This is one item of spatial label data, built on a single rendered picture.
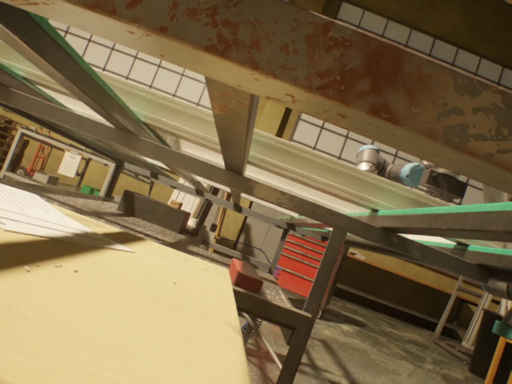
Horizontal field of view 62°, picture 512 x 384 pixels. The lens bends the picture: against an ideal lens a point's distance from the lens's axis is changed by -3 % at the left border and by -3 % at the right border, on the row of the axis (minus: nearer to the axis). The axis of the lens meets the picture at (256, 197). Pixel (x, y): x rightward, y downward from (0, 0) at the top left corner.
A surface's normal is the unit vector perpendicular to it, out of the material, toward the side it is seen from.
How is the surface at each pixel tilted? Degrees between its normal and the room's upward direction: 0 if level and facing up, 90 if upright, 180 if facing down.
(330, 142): 90
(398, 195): 90
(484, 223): 90
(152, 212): 90
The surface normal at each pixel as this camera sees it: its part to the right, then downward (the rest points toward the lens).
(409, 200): 0.04, -0.05
